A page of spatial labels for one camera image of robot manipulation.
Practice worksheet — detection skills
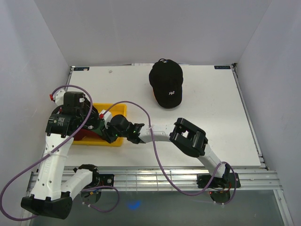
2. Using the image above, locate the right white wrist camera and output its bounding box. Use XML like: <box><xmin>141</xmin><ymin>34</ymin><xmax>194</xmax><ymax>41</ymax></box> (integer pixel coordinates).
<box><xmin>99</xmin><ymin>110</ymin><xmax>113</xmax><ymax>124</ymax></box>

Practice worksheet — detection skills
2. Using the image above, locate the aluminium frame rail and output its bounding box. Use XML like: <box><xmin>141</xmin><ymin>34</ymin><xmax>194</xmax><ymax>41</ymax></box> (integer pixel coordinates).
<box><xmin>98</xmin><ymin>168</ymin><xmax>283</xmax><ymax>192</ymax></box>

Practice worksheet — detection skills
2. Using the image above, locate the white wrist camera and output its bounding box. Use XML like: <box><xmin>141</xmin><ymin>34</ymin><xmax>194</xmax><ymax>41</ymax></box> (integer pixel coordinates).
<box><xmin>99</xmin><ymin>110</ymin><xmax>113</xmax><ymax>124</ymax></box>
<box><xmin>49</xmin><ymin>89</ymin><xmax>66</xmax><ymax>106</ymax></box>

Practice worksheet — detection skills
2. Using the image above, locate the yellow plastic tray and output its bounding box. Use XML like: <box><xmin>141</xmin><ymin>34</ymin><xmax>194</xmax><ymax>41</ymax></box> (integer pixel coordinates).
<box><xmin>72</xmin><ymin>104</ymin><xmax>127</xmax><ymax>147</ymax></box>

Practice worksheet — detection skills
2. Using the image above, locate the dark green baseball cap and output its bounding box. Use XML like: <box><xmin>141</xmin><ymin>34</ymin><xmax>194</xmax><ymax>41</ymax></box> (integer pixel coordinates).
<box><xmin>83</xmin><ymin>118</ymin><xmax>105</xmax><ymax>137</ymax></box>

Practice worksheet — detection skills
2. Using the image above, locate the red baseball cap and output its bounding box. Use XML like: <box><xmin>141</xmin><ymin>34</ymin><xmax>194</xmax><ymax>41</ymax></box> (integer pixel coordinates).
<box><xmin>74</xmin><ymin>129</ymin><xmax>102</xmax><ymax>142</ymax></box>

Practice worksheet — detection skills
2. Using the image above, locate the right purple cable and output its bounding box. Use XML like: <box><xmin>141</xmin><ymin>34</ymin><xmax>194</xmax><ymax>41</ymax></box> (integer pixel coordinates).
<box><xmin>101</xmin><ymin>101</ymin><xmax>237</xmax><ymax>207</ymax></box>

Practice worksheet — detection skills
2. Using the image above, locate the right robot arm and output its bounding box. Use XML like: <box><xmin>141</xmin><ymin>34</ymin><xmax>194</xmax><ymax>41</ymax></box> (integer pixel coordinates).
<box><xmin>99</xmin><ymin>113</ymin><xmax>241</xmax><ymax>191</ymax></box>

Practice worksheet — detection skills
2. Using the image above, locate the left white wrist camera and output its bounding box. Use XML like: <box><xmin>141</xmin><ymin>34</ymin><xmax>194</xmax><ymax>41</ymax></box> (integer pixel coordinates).
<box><xmin>49</xmin><ymin>89</ymin><xmax>66</xmax><ymax>106</ymax></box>

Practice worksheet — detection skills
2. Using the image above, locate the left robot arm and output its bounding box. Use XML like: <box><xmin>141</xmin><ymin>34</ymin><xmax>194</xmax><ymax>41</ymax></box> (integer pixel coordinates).
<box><xmin>21</xmin><ymin>90</ymin><xmax>116</xmax><ymax>219</ymax></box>

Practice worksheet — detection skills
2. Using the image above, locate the black cap white logo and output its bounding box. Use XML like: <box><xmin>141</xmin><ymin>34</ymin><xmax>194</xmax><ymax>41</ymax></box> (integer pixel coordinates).
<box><xmin>149</xmin><ymin>58</ymin><xmax>183</xmax><ymax>109</ymax></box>

